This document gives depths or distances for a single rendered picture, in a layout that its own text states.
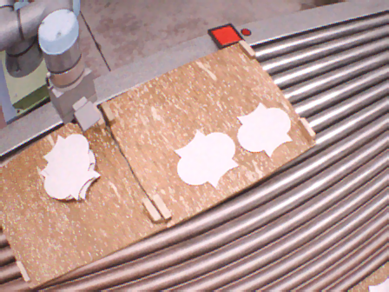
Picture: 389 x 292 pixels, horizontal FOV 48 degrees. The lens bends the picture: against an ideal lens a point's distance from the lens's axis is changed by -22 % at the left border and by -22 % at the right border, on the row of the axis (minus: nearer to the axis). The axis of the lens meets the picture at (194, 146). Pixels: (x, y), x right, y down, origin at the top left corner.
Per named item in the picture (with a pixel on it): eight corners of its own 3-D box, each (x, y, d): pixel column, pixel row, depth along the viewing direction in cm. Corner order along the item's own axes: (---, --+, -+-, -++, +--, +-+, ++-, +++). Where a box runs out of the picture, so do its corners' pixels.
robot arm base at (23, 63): (1, 59, 136) (-5, 42, 127) (36, 31, 141) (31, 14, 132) (15, 86, 131) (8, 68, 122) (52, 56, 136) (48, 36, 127)
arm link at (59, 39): (73, -2, 78) (80, 27, 74) (78, 33, 88) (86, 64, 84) (35, 16, 77) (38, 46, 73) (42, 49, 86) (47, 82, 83)
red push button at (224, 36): (211, 34, 142) (211, 30, 141) (229, 28, 143) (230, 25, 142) (221, 48, 140) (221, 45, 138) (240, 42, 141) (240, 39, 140)
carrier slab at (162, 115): (100, 109, 130) (99, 105, 128) (240, 44, 140) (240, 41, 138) (168, 229, 116) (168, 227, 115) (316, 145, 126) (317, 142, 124)
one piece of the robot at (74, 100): (63, 107, 83) (77, 151, 97) (104, 76, 86) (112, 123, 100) (37, 68, 87) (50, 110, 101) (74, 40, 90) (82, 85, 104)
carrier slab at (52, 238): (-15, 180, 120) (-17, 177, 118) (96, 109, 130) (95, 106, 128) (32, 289, 106) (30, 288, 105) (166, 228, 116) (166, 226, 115)
